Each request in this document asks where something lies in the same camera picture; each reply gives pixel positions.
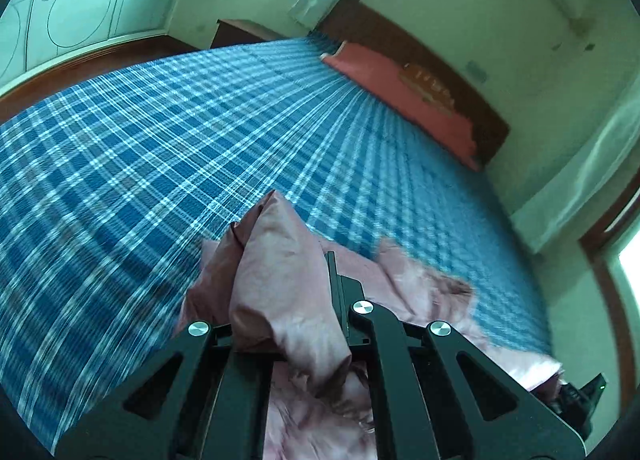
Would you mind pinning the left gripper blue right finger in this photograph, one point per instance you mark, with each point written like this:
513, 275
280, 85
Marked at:
435, 395

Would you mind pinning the white patterned wardrobe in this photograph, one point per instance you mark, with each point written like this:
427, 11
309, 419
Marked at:
75, 5

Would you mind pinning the right window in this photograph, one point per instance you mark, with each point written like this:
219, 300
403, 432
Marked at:
602, 243

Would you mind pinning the small brown embroidered cushion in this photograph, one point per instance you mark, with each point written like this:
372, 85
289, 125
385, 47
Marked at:
428, 86

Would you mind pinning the white wall socket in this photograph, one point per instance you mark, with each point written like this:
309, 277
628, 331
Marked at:
476, 72

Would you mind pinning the pink quilted down jacket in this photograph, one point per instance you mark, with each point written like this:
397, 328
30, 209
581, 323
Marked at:
267, 277

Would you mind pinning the dark wooden nightstand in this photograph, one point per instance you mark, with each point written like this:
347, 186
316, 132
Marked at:
231, 32

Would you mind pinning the blue plaid bed sheet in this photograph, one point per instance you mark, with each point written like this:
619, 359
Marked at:
109, 188

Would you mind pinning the green curtain right of headboard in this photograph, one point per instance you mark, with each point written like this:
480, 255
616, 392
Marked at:
541, 218

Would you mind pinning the red pillow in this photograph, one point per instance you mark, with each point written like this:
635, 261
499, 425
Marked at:
379, 75

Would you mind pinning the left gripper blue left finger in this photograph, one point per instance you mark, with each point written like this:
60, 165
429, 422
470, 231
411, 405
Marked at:
196, 398

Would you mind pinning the dark wooden headboard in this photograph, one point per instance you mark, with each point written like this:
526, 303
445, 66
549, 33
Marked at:
352, 21

